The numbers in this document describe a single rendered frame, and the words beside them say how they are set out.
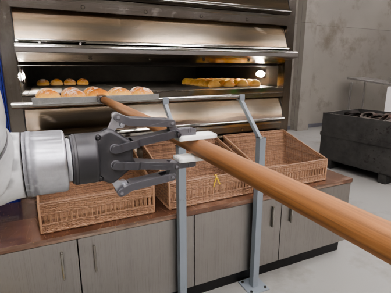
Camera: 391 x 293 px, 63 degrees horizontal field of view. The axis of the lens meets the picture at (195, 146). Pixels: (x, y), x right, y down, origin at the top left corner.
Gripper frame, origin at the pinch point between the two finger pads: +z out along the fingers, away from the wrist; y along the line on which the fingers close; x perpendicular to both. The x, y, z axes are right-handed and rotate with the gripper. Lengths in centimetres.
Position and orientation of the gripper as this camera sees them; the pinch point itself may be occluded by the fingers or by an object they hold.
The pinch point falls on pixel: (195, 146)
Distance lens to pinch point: 54.8
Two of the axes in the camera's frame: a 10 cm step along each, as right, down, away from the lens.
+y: -0.1, 9.7, 2.4
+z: 9.0, -1.0, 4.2
